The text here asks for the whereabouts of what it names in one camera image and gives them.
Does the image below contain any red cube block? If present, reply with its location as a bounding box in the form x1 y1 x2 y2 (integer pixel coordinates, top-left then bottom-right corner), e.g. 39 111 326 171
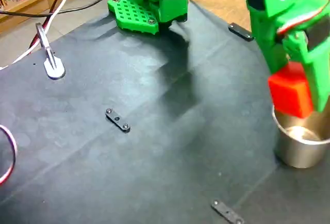
267 61 315 119

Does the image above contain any black screwed joining plate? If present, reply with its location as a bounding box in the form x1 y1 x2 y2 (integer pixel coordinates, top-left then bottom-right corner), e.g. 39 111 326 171
228 22 256 42
210 199 245 224
105 108 131 134

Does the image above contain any stainless steel cup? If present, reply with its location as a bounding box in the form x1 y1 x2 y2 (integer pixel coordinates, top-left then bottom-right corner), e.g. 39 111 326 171
272 105 330 169

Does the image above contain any black table mat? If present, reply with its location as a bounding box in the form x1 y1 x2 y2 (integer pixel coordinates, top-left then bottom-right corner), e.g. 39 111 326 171
0 0 330 224

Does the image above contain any red white servo cable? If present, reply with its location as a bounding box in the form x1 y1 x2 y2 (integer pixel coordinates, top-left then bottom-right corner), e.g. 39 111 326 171
276 1 330 36
0 125 18 185

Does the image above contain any black cable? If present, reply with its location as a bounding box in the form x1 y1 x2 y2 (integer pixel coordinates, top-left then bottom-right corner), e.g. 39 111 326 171
0 0 116 18

